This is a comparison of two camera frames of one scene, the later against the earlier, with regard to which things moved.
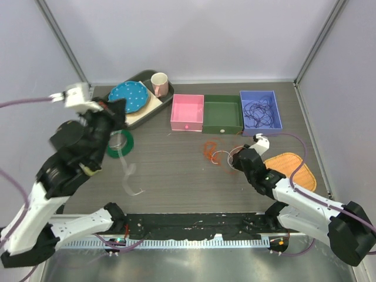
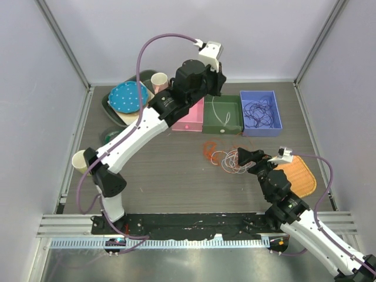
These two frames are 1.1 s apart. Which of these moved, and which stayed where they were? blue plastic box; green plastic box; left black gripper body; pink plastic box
Moved: left black gripper body
Stayed: blue plastic box; pink plastic box; green plastic box
